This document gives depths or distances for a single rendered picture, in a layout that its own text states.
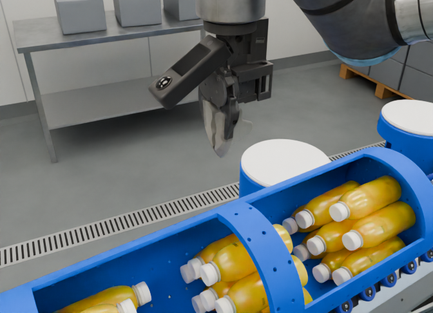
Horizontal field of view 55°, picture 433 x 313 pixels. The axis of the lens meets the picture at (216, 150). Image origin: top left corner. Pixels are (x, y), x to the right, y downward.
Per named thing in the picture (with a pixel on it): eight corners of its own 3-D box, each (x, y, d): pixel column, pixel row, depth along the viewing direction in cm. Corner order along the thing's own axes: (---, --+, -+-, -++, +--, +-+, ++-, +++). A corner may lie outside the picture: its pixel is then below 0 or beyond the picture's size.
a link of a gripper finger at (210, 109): (245, 147, 67) (247, 96, 63) (213, 158, 65) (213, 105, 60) (234, 139, 70) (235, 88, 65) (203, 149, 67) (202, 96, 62)
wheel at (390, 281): (397, 266, 100) (390, 266, 101) (383, 270, 98) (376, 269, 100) (400, 285, 99) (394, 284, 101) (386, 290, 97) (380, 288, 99)
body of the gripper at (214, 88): (272, 103, 61) (278, 19, 54) (221, 117, 57) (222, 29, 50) (242, 85, 66) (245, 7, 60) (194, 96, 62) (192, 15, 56)
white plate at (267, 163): (223, 166, 126) (223, 169, 127) (306, 201, 112) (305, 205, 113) (270, 130, 145) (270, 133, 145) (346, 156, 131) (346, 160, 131)
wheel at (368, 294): (375, 279, 96) (368, 278, 98) (361, 283, 94) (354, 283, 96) (379, 299, 96) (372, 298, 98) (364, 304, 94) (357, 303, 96)
